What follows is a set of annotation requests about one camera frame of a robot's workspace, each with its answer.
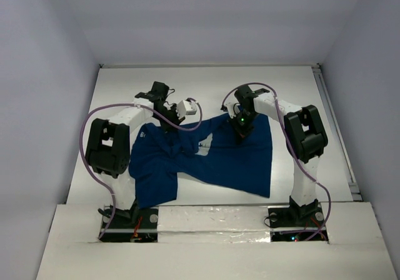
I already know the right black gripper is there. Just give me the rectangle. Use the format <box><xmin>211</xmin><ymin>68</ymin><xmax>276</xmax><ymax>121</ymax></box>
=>
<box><xmin>227</xmin><ymin>109</ymin><xmax>259</xmax><ymax>144</ymax></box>

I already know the blue mickey mouse t-shirt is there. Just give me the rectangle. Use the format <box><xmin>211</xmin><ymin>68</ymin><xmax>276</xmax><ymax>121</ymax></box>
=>
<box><xmin>128</xmin><ymin>114</ymin><xmax>273</xmax><ymax>208</ymax></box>

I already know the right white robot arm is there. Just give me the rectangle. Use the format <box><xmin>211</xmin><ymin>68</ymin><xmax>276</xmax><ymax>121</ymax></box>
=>
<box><xmin>221</xmin><ymin>84</ymin><xmax>328</xmax><ymax>228</ymax></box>

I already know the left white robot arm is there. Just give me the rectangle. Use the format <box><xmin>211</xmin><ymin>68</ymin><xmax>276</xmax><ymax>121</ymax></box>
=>
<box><xmin>79</xmin><ymin>81</ymin><xmax>199</xmax><ymax>227</ymax></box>

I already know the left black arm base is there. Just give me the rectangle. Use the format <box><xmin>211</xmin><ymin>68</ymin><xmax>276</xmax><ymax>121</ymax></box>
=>
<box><xmin>97</xmin><ymin>202</ymin><xmax>159</xmax><ymax>243</ymax></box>

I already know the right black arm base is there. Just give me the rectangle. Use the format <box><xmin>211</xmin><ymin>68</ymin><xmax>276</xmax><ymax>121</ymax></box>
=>
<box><xmin>263</xmin><ymin>206</ymin><xmax>329</xmax><ymax>243</ymax></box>

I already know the silver foil tape strip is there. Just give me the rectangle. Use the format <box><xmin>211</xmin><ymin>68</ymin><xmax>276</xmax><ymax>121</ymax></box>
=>
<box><xmin>157</xmin><ymin>206</ymin><xmax>271</xmax><ymax>244</ymax></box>

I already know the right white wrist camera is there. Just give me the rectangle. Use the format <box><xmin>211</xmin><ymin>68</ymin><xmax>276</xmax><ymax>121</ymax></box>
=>
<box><xmin>221</xmin><ymin>102</ymin><xmax>241</xmax><ymax>119</ymax></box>

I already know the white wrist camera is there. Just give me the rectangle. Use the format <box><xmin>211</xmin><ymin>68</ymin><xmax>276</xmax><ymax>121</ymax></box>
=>
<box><xmin>221</xmin><ymin>102</ymin><xmax>241</xmax><ymax>119</ymax></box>
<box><xmin>176</xmin><ymin>99</ymin><xmax>197</xmax><ymax>119</ymax></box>

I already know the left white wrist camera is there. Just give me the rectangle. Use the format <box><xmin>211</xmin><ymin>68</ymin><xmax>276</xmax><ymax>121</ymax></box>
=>
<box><xmin>176</xmin><ymin>99</ymin><xmax>197</xmax><ymax>119</ymax></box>

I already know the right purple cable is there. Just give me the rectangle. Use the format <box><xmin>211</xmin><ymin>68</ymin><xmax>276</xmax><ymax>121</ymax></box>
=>
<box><xmin>222</xmin><ymin>82</ymin><xmax>333</xmax><ymax>242</ymax></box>

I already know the purple cable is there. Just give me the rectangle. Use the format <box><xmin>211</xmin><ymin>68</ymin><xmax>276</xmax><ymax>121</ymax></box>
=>
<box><xmin>222</xmin><ymin>82</ymin><xmax>333</xmax><ymax>242</ymax></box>
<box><xmin>78</xmin><ymin>97</ymin><xmax>203</xmax><ymax>240</ymax></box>

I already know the aluminium rail at table edge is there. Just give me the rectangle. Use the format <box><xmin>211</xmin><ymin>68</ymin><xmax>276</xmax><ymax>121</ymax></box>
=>
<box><xmin>311</xmin><ymin>64</ymin><xmax>363</xmax><ymax>202</ymax></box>

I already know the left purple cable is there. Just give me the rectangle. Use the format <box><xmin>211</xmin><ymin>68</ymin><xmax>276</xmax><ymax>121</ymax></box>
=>
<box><xmin>78</xmin><ymin>97</ymin><xmax>203</xmax><ymax>240</ymax></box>

